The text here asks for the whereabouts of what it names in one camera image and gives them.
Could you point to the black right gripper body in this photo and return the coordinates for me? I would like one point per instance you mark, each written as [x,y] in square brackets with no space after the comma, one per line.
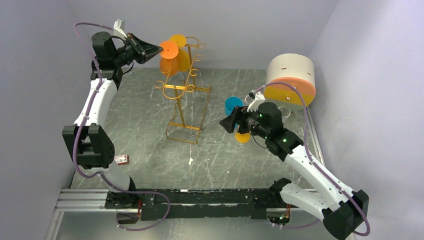
[248,119]

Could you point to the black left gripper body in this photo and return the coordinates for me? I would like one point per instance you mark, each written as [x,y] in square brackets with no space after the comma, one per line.
[126,54]

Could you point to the clear wine glass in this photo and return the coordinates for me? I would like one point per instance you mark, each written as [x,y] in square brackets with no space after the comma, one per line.
[285,112]
[249,98]

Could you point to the blue wine glass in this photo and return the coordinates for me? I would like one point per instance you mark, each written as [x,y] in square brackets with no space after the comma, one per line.
[230,103]

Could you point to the orange wine glass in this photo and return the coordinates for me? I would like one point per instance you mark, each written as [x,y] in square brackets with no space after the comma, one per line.
[168,63]

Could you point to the gold wire glass rack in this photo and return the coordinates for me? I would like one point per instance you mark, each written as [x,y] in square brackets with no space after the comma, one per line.
[177,86]

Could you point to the yellow wine glass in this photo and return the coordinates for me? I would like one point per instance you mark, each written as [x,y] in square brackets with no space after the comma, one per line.
[182,58]
[242,137]

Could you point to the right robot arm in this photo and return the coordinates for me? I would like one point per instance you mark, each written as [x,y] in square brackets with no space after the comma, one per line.
[341,209]

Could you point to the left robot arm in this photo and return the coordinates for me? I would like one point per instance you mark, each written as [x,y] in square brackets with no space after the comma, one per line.
[91,150]

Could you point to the round beige drawer cabinet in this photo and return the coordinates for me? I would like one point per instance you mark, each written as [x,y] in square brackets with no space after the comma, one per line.
[287,71]

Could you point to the small red white box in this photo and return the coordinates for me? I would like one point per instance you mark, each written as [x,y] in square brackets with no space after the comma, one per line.
[122,159]

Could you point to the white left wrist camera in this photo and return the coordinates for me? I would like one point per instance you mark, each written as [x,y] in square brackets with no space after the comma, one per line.
[118,29]

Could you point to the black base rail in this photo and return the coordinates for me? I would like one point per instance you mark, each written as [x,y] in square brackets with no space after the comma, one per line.
[153,204]

